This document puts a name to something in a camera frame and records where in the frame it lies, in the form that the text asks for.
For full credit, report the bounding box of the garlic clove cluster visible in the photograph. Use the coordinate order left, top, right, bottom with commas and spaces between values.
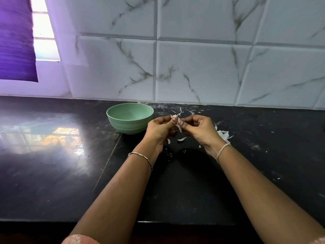
167, 137, 188, 146

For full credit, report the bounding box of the silver left wrist bracelet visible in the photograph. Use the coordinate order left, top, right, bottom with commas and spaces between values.
127, 152, 154, 171

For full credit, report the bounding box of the person's right hand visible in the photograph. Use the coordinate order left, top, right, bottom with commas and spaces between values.
178, 114, 228, 158

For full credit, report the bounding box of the bright window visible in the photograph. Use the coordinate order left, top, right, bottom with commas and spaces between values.
30, 0, 61, 62

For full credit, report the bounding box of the white garlic bulb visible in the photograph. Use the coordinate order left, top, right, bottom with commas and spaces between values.
171, 107, 185, 133

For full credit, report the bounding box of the pile of white garlic peels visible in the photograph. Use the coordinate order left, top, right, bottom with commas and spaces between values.
214, 121, 234, 143

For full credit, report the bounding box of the person's right forearm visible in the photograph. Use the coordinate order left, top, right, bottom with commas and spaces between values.
216, 147, 325, 244

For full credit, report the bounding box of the pink patterned left sleeve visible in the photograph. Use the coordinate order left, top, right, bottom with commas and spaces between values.
61, 234, 101, 244

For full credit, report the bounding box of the person's left forearm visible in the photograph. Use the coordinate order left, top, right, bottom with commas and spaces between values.
68, 149, 162, 242

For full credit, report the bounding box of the silver wrist bracelet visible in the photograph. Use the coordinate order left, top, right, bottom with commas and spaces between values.
216, 143, 233, 163
127, 152, 154, 171

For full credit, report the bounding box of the mint green bowl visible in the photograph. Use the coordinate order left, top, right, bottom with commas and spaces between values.
106, 102, 155, 136

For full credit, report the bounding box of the silver right wrist bracelet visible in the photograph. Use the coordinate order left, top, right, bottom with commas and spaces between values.
216, 143, 233, 163

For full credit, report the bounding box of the purple cloth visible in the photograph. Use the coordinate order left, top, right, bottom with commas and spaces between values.
0, 0, 39, 83

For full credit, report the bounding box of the person's left hand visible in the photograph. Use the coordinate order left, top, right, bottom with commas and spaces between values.
143, 115, 180, 154

